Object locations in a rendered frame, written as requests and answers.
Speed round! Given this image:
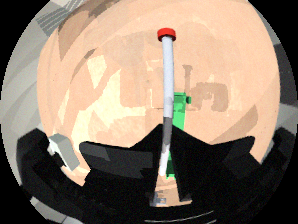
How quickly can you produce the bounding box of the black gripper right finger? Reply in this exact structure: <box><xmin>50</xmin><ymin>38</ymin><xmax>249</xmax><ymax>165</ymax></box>
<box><xmin>169</xmin><ymin>125</ymin><xmax>255</xmax><ymax>202</ymax></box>

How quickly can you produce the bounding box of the grey tapered pin with dark red cap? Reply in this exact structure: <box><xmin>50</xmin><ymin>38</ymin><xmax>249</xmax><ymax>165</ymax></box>
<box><xmin>157</xmin><ymin>27</ymin><xmax>176</xmax><ymax>176</ymax></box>

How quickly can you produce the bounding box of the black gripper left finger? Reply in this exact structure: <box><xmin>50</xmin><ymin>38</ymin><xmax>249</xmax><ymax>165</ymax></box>
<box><xmin>78</xmin><ymin>124</ymin><xmax>164</xmax><ymax>204</ymax></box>

